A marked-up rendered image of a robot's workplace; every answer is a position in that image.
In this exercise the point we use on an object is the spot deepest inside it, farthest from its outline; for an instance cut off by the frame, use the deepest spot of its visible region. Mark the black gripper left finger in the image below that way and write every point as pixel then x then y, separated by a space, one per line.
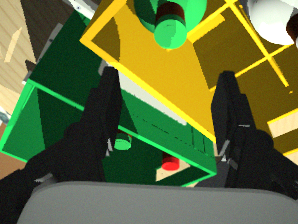
pixel 95 133

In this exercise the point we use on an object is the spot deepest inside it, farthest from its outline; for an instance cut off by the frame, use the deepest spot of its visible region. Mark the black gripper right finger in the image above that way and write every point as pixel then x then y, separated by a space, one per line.
pixel 250 152

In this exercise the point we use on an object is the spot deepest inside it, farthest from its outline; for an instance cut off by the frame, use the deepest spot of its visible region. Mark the yellow plastic crate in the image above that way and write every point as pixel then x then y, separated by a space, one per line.
pixel 183 78

